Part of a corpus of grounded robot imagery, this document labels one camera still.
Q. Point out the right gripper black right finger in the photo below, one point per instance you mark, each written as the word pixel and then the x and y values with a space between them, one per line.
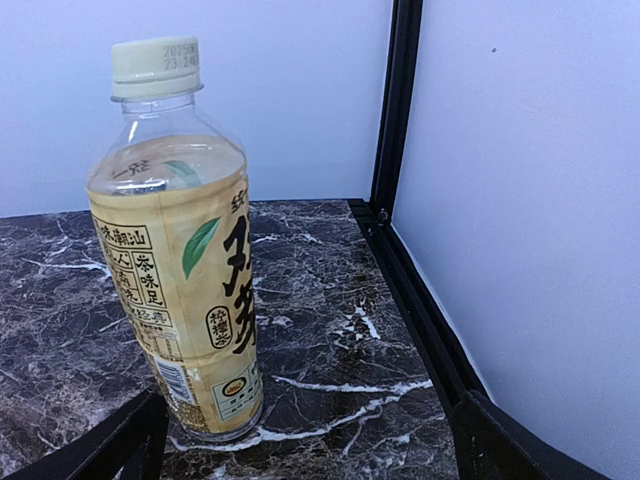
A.
pixel 492 445

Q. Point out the black right frame post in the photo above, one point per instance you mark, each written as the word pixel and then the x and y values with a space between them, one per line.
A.
pixel 398 90

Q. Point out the beige label tea bottle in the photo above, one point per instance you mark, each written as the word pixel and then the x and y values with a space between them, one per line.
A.
pixel 170 206

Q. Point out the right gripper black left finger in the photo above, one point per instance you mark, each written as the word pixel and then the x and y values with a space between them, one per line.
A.
pixel 129 443

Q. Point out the cream bottle cap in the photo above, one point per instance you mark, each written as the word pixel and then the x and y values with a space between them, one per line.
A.
pixel 155 68

